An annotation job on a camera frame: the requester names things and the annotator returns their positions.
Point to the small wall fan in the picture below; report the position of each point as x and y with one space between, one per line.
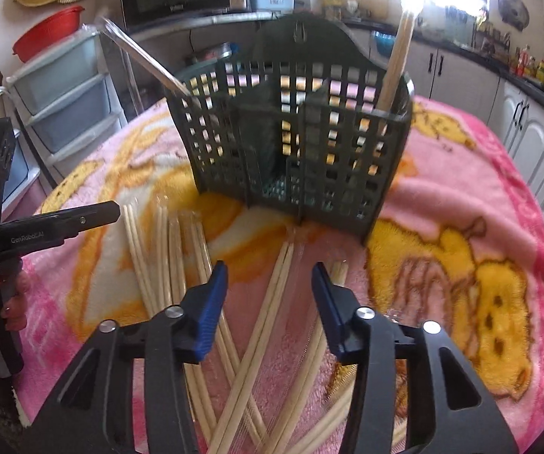
513 9

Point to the pink printed blanket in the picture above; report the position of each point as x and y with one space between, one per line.
442 198

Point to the red plastic basin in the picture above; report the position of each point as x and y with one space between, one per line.
49 33

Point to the black kitchen countertop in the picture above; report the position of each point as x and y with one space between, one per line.
527 80

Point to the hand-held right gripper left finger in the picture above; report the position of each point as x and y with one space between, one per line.
210 314

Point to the row of condiment bottles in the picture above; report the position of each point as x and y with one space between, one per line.
532 66

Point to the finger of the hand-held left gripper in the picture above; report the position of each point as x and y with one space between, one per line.
87 217

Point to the metal shelf rack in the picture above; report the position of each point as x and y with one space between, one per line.
205 21

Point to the plastic drawer cabinet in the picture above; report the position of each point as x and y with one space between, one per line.
63 90

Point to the blue hanging bin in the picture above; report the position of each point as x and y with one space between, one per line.
383 42

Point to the white kitchen cabinets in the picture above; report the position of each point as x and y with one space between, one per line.
527 142

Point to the person's left hand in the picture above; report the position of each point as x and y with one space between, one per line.
16 293

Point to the bundle of chopsticks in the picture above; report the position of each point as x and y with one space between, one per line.
276 293

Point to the grey plastic utensil basket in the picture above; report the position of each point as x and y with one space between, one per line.
253 151

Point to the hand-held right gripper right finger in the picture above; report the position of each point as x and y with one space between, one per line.
327 314

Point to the chopstick pair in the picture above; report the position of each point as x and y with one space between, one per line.
397 56
158 68

